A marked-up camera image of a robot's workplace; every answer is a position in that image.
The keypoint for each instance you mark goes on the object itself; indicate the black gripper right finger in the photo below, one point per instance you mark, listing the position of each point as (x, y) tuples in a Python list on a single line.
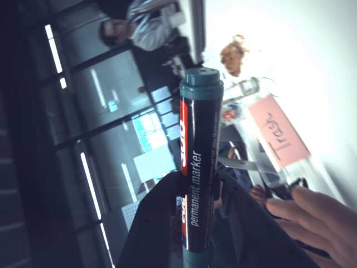
[(259, 237)]

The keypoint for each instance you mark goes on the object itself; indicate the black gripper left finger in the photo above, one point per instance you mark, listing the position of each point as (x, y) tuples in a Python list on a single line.
[(150, 229)]

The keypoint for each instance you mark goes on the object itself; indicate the green capped permanent marker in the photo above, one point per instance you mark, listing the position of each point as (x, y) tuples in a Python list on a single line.
[(200, 139)]

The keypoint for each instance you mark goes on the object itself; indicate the person in blue shirt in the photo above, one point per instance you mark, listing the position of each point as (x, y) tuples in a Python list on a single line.
[(237, 176)]

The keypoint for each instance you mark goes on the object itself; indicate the person with orange hair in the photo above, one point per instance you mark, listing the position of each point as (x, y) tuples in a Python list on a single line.
[(232, 57)]

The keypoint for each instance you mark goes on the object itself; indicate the person's right hand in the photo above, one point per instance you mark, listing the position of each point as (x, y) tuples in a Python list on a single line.
[(320, 223)]

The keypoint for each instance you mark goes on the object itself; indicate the grey laptop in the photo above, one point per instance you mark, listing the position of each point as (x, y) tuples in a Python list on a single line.
[(237, 163)]

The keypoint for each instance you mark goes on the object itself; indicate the clear plastic trash box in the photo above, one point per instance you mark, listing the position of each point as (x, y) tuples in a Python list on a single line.
[(259, 156)]

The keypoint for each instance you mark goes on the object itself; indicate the pink trash label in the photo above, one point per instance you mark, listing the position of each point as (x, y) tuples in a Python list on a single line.
[(279, 131)]

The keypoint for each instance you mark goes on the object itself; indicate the red white snack wrapper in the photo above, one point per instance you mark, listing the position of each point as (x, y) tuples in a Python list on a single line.
[(230, 114)]

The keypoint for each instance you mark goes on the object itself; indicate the man in white shirt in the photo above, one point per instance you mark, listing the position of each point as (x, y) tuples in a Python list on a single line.
[(147, 30)]

